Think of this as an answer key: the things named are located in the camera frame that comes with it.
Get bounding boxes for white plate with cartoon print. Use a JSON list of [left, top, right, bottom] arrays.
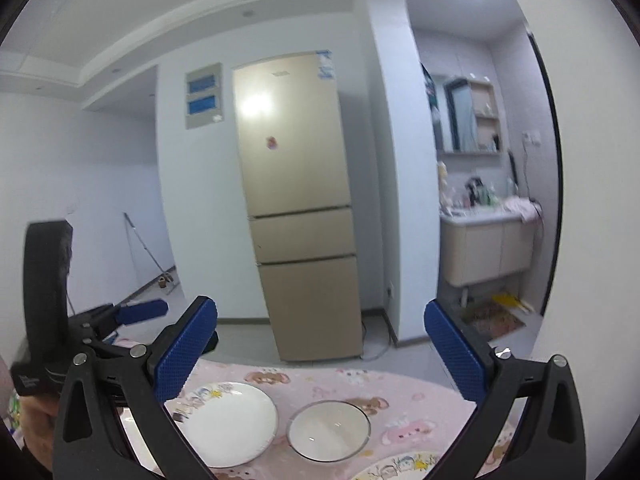
[[167, 381, 279, 469], [350, 452, 442, 480]]

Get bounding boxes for clear glass bowl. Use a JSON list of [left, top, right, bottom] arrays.
[[287, 400, 372, 462]]

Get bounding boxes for yellow slippers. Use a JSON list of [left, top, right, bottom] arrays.
[[492, 292, 534, 316]]

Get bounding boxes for person's left hand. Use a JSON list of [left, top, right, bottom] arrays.
[[20, 395, 62, 476]]

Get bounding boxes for black door frame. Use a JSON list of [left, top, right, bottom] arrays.
[[527, 32, 564, 317]]

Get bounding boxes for cream plush toy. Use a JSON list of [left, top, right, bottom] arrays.
[[437, 161, 454, 212]]

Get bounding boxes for thin metal mop handle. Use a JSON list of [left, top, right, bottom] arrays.
[[124, 212, 177, 292]]

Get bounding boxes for wooden mirror cabinet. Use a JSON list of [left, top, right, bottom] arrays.
[[432, 74, 502, 157]]

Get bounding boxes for pink printed tablecloth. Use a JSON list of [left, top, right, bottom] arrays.
[[115, 357, 521, 480]]

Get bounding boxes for gold three-door refrigerator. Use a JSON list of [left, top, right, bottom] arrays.
[[231, 50, 363, 363]]

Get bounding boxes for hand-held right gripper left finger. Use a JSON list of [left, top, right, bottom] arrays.
[[52, 296, 218, 480]]

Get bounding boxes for pink towel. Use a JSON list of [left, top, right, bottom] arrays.
[[502, 197, 541, 222]]

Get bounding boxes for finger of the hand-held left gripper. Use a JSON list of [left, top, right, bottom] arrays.
[[198, 330, 221, 359], [112, 299, 169, 327]]

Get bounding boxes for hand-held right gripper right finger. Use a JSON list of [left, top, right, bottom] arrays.
[[424, 299, 587, 480]]

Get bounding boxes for brown patterned bath rug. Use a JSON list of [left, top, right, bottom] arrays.
[[462, 300, 528, 341]]

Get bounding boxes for refrigerator power cable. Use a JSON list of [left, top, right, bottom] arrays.
[[362, 309, 394, 361]]

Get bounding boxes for colourful printed bag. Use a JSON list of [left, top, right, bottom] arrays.
[[8, 392, 24, 432]]

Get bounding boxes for grey electrical panel box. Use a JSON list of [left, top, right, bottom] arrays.
[[184, 62, 224, 131]]

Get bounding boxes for beige bathroom vanity cabinet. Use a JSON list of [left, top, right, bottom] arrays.
[[440, 209, 536, 288]]

